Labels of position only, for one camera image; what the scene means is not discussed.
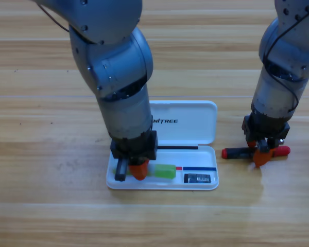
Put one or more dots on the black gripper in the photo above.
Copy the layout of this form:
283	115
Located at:
265	130
136	148

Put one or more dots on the green and white eraser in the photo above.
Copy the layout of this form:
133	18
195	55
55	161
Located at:
164	171

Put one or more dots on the red and black marker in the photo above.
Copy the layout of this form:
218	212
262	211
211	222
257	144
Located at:
237	153

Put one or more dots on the black eraser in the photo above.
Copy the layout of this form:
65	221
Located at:
197	178

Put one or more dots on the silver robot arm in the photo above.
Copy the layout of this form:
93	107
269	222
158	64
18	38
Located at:
280	85
118	67

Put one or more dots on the white Unitree pencil case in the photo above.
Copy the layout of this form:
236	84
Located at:
190	144

